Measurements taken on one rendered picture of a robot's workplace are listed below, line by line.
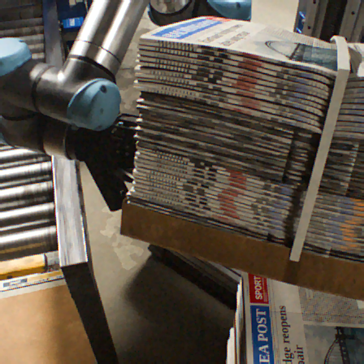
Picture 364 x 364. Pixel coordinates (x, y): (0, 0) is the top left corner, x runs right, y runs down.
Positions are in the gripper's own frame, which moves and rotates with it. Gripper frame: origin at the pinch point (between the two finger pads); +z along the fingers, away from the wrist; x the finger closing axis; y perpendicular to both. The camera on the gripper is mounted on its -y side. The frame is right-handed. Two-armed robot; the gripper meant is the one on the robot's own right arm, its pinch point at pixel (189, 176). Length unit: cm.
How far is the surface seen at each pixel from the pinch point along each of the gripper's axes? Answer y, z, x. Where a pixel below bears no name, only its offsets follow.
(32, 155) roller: -12.4, -42.4, 18.3
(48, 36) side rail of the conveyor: 7, -70, 67
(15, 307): -88, -70, 41
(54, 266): -81, -65, 60
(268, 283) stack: -16.0, 15.9, -0.3
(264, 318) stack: -18.2, 16.4, -6.3
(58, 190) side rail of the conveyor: -14.9, -30.4, 10.1
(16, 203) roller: -18.1, -38.1, 6.1
